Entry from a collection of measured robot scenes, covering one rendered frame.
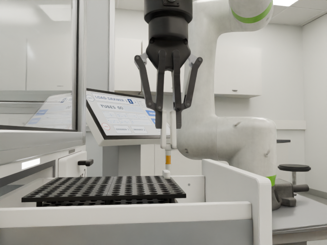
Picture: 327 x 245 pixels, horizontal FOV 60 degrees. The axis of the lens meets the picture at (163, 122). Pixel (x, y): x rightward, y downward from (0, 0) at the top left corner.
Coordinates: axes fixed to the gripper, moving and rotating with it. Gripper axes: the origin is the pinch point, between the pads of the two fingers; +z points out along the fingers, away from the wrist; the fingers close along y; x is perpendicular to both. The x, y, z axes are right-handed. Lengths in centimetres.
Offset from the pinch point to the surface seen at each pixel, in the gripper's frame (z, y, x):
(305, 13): -181, 254, 343
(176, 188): 9.3, 0.2, -8.4
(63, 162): 7.2, -21.8, 13.2
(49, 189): 9.3, -19.2, -7.1
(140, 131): 0, -2, 84
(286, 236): 25.4, 30.4, 13.0
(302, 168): 38, 174, 232
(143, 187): 9.3, -4.9, -7.1
